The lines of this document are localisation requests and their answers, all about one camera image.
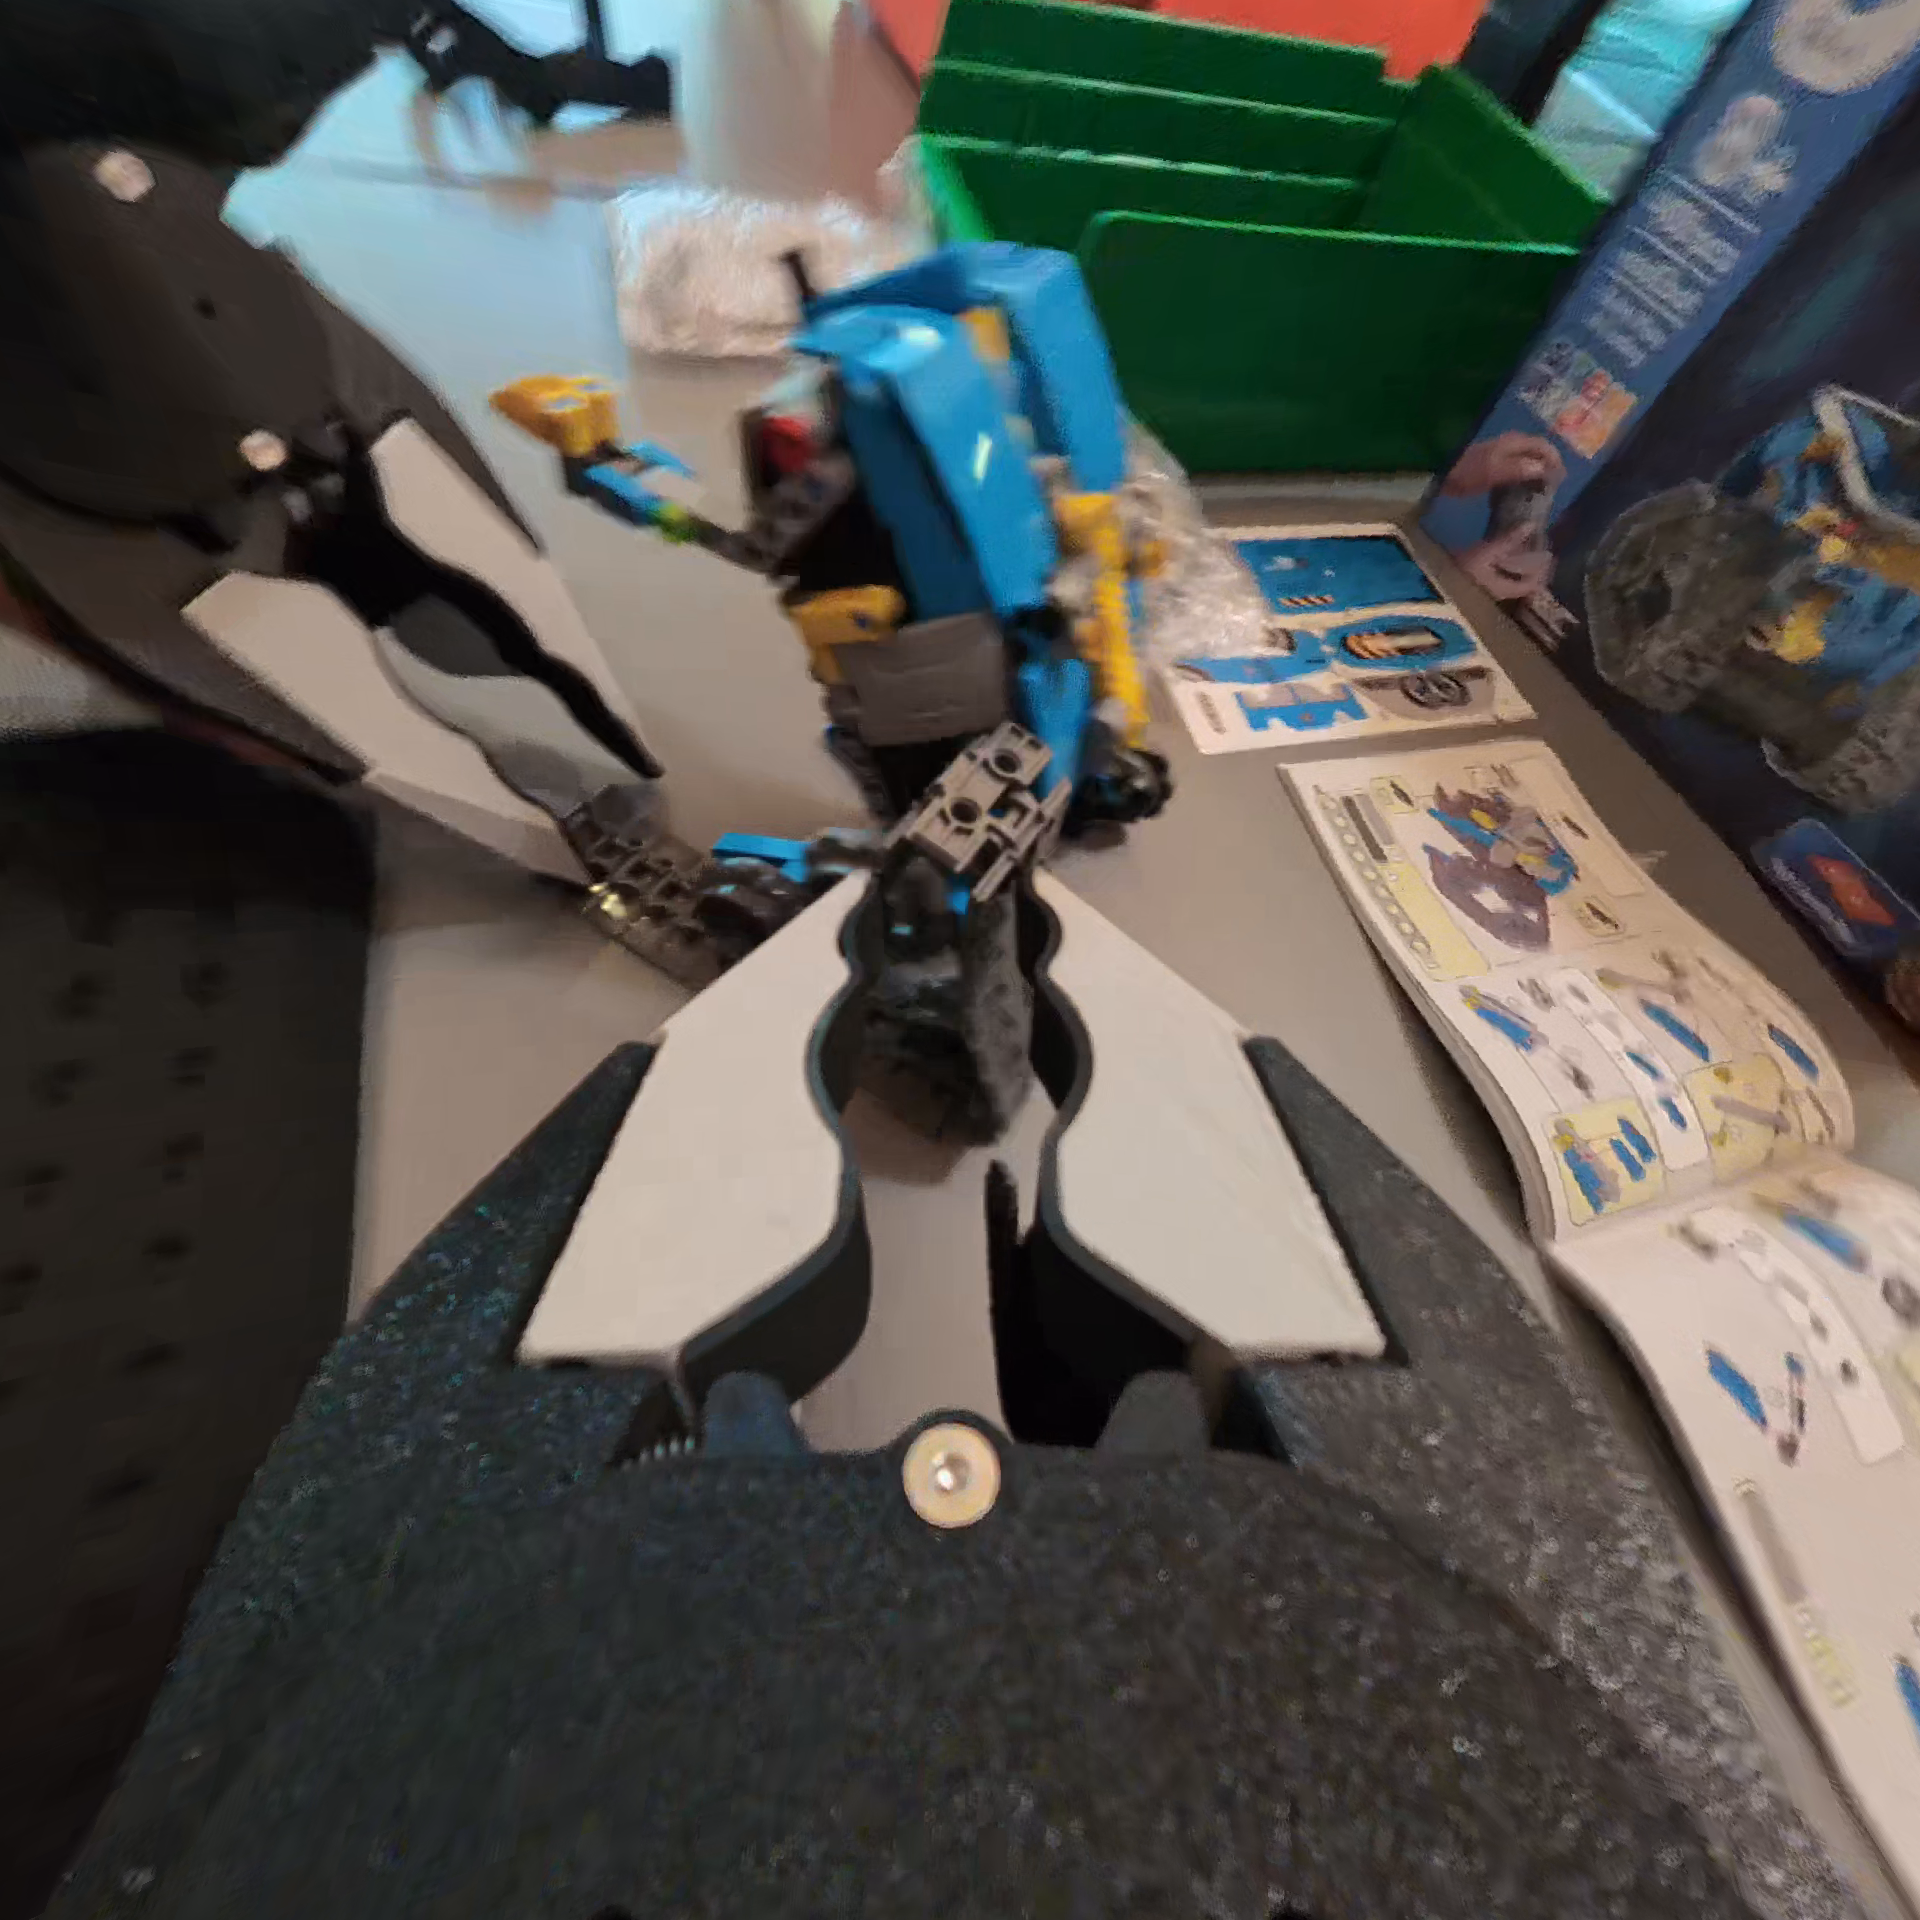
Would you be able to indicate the dark blue robot kit box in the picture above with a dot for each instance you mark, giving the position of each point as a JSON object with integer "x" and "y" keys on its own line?
{"x": 1724, "y": 450}

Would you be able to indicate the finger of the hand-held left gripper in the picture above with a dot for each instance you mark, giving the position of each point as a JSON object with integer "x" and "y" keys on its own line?
{"x": 511, "y": 586}
{"x": 360, "y": 690}

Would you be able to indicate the instruction booklet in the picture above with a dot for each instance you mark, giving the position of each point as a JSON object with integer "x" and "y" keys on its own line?
{"x": 1651, "y": 1124}

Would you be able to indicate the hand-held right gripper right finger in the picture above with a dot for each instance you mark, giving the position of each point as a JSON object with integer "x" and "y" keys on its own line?
{"x": 1201, "y": 1184}

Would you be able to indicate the black perforated pad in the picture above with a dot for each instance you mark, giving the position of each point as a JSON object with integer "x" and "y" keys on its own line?
{"x": 149, "y": 1275}

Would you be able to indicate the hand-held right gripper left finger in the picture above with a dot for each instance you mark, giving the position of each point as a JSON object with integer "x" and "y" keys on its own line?
{"x": 704, "y": 1184}

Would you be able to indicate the black plastic bracket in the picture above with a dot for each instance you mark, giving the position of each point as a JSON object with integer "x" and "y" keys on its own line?
{"x": 557, "y": 66}

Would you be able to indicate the blue sticker sheet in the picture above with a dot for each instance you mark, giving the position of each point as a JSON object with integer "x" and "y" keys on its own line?
{"x": 1349, "y": 645}

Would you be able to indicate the blue toy robot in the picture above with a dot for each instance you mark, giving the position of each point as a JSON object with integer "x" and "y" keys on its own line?
{"x": 931, "y": 450}

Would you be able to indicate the neighbouring grey table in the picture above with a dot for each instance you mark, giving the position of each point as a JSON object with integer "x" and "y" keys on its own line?
{"x": 751, "y": 76}

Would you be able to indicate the green plastic bin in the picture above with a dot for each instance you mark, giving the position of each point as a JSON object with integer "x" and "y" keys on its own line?
{"x": 1276, "y": 329}

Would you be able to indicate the grey desk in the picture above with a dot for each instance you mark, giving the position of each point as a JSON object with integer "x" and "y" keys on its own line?
{"x": 1349, "y": 930}

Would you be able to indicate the orange chair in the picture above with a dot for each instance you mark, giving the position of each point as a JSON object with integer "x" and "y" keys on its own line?
{"x": 1349, "y": 22}

